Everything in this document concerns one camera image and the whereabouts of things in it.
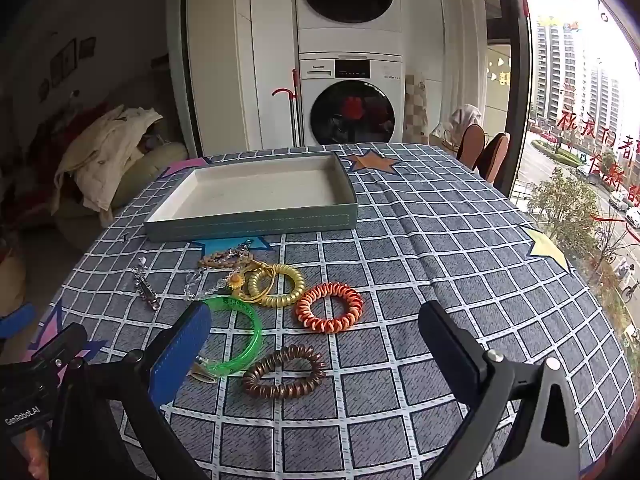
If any white dryer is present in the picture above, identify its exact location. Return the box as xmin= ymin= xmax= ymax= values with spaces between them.
xmin=292 ymin=0 xmax=403 ymax=58

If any red window lettering decal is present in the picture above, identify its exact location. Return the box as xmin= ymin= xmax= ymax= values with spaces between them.
xmin=555 ymin=105 xmax=640 ymax=211

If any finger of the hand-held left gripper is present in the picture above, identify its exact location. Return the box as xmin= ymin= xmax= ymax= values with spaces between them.
xmin=30 ymin=322 xmax=90 ymax=362
xmin=0 ymin=305 xmax=37 ymax=341

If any cream sofa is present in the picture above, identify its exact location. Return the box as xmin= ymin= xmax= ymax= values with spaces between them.
xmin=55 ymin=141 xmax=189 ymax=251

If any grey checked star tablecloth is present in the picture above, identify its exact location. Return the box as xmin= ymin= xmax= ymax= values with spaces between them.
xmin=37 ymin=142 xmax=636 ymax=480

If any orange spiral hair tie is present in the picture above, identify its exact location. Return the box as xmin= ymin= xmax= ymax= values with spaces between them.
xmin=295 ymin=282 xmax=364 ymax=333

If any brown spiral hair tie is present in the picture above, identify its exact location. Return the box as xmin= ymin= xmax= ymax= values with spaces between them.
xmin=242 ymin=345 xmax=327 ymax=401

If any yellow spiral hair tie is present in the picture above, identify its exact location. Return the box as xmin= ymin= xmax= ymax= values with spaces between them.
xmin=247 ymin=263 xmax=306 ymax=309

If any grey-green jewelry tray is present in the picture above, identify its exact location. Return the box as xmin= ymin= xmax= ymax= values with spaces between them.
xmin=144 ymin=154 xmax=359 ymax=242

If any green translucent bangle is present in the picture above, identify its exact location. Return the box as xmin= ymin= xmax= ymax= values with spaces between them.
xmin=190 ymin=296 xmax=264 ymax=385

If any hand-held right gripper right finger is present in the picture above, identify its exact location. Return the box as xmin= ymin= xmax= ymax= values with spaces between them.
xmin=417 ymin=301 xmax=608 ymax=480

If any cream clothes pile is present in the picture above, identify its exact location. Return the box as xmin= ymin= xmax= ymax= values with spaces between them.
xmin=54 ymin=105 xmax=164 ymax=226

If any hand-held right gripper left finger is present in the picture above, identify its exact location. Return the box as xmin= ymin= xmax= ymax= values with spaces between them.
xmin=47 ymin=301 xmax=213 ymax=480

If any white tall cabinet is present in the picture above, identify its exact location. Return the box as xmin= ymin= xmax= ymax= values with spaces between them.
xmin=185 ymin=0 xmax=301 ymax=157

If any black window frame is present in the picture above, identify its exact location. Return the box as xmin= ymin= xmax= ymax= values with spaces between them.
xmin=492 ymin=0 xmax=532 ymax=201

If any yellow cord sunflower bracelet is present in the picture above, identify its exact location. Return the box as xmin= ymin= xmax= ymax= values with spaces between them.
xmin=226 ymin=260 xmax=279 ymax=306

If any black hair clip with chain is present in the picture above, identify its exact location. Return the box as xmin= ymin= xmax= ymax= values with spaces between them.
xmin=131 ymin=256 xmax=162 ymax=311

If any brown chair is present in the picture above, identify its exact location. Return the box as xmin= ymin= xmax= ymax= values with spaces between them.
xmin=477 ymin=132 xmax=511 ymax=187
xmin=457 ymin=124 xmax=487 ymax=171

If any clear crystal bead strand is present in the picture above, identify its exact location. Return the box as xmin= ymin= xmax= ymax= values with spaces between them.
xmin=184 ymin=266 xmax=232 ymax=302

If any white cloth on chair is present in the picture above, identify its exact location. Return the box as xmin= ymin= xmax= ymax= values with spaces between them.
xmin=432 ymin=104 xmax=483 ymax=151

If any red-handled mop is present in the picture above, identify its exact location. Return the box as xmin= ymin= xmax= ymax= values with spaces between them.
xmin=272 ymin=71 xmax=304 ymax=148

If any large dark picture frame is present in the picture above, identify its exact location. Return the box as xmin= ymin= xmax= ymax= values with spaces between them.
xmin=50 ymin=39 xmax=77 ymax=87

